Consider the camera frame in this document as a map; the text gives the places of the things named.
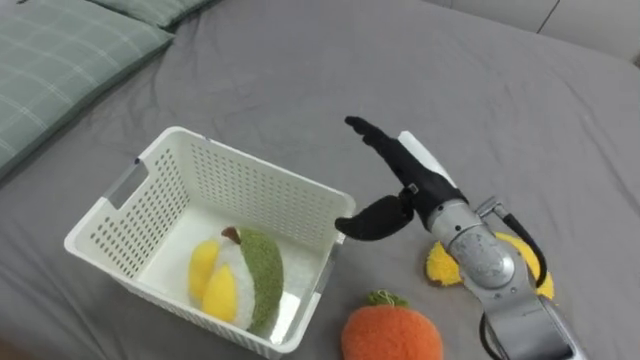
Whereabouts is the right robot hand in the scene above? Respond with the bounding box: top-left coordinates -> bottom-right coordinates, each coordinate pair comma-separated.
333,115 -> 470,243

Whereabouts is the yellow banana soft toy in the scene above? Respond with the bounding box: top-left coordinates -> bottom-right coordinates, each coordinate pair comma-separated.
424,231 -> 556,301

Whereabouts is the orange fruit soft toy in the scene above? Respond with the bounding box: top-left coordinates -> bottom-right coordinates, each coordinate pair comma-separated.
340,289 -> 445,360

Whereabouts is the grey bed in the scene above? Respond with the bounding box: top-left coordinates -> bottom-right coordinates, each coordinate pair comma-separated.
0,0 -> 640,360

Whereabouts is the white perforated plastic basket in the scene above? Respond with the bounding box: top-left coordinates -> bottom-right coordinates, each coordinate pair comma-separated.
63,125 -> 357,360

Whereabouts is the green white yellow soft toy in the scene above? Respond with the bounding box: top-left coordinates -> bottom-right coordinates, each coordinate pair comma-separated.
187,226 -> 285,335

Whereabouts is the white wardrobe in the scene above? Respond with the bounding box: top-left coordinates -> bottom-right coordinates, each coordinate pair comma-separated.
424,0 -> 640,64

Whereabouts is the large green plaid pillow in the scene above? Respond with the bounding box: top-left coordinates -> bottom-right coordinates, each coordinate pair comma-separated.
0,0 -> 175,181

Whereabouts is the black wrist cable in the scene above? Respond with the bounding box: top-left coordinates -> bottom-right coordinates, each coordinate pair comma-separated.
474,195 -> 550,360

